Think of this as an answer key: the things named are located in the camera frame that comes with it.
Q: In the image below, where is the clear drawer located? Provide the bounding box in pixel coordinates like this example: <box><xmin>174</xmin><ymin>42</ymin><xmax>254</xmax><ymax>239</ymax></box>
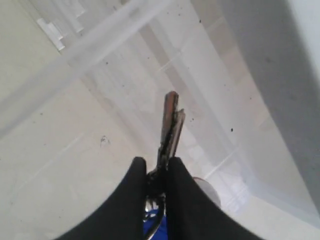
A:
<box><xmin>0</xmin><ymin>0</ymin><xmax>320</xmax><ymax>240</ymax></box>

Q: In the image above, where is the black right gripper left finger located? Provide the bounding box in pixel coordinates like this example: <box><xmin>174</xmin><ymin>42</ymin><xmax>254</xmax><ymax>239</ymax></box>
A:
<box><xmin>57</xmin><ymin>157</ymin><xmax>147</xmax><ymax>240</ymax></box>

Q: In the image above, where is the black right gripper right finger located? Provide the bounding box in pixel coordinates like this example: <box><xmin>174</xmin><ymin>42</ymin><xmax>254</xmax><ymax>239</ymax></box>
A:
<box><xmin>165</xmin><ymin>157</ymin><xmax>261</xmax><ymax>240</ymax></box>

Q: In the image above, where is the key bunch with blue fob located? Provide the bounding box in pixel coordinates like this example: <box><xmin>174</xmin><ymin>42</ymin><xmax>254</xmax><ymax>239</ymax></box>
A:
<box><xmin>142</xmin><ymin>91</ymin><xmax>222</xmax><ymax>240</ymax></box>

